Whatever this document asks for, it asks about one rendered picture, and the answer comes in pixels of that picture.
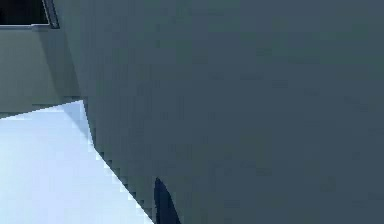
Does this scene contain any dark window with grey frame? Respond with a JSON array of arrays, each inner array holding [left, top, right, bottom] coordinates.
[[0, 0, 61, 30]]

